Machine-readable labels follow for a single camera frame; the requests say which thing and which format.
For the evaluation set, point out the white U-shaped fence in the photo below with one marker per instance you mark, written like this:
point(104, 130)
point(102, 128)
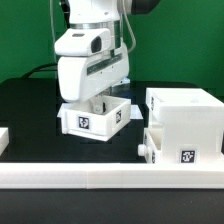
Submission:
point(106, 175)

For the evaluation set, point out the white drawer cabinet frame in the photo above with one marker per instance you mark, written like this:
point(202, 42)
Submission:
point(192, 124)

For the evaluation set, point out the white front drawer box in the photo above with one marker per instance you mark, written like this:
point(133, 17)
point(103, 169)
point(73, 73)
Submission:
point(150, 149)

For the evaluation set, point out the white drawer box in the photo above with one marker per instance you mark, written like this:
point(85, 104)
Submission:
point(80, 120)
point(150, 149)

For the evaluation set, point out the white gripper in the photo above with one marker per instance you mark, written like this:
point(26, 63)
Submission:
point(82, 78)

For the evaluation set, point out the white marker base sheet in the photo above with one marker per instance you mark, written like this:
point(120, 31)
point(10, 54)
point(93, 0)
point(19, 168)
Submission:
point(136, 113)

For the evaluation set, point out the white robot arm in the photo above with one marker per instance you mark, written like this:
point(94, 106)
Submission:
point(93, 55)

